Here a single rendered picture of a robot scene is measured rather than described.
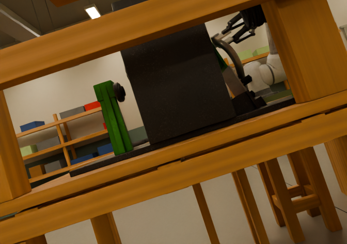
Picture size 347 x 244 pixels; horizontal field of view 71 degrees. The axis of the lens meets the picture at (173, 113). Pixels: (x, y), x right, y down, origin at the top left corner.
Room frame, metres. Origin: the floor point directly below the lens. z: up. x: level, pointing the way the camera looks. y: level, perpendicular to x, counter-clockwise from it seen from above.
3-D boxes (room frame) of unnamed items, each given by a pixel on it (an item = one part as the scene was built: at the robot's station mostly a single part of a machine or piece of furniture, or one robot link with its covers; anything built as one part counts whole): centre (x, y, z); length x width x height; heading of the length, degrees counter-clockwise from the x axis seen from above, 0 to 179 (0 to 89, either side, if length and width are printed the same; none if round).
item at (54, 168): (6.20, 2.85, 1.10); 3.01 x 0.55 x 2.20; 91
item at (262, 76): (1.73, -0.64, 1.09); 0.18 x 0.16 x 0.22; 86
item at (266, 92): (1.72, -0.61, 0.95); 0.22 x 0.18 x 0.06; 99
